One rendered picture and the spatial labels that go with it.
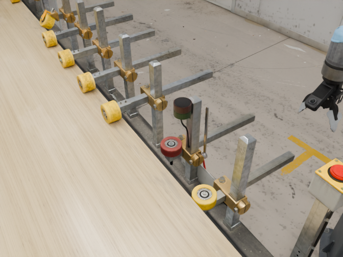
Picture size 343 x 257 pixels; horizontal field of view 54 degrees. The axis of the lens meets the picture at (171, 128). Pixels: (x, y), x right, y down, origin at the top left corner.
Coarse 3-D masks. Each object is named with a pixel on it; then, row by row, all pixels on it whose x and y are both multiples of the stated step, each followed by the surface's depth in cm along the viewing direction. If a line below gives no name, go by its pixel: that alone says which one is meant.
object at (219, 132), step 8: (232, 120) 141; (240, 120) 141; (248, 120) 142; (216, 128) 137; (224, 128) 137; (232, 128) 139; (200, 136) 134; (208, 136) 134; (216, 136) 136; (200, 144) 132; (168, 160) 127
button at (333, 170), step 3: (333, 165) 72; (336, 165) 72; (339, 165) 72; (342, 165) 72; (333, 168) 71; (336, 168) 71; (339, 168) 71; (342, 168) 71; (330, 171) 71; (333, 171) 71; (336, 171) 71; (339, 171) 71; (342, 171) 71; (333, 174) 70; (336, 174) 70; (339, 174) 70; (342, 174) 70; (336, 177) 70; (339, 177) 70; (342, 177) 70; (342, 180) 70
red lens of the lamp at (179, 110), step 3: (189, 99) 110; (174, 105) 108; (174, 108) 109; (177, 108) 108; (180, 108) 107; (183, 108) 107; (186, 108) 107; (189, 108) 108; (177, 111) 108; (180, 111) 108; (183, 111) 108; (186, 111) 108; (189, 111) 109
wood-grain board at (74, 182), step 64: (0, 0) 233; (0, 64) 168; (0, 128) 132; (64, 128) 132; (128, 128) 131; (0, 192) 109; (64, 192) 108; (128, 192) 108; (0, 256) 92; (64, 256) 92; (128, 256) 92; (192, 256) 92
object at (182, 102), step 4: (176, 100) 110; (180, 100) 110; (184, 100) 110; (188, 100) 110; (176, 104) 108; (180, 104) 108; (184, 104) 108; (188, 104) 108; (176, 112) 109; (188, 136) 120; (188, 140) 121; (188, 144) 123
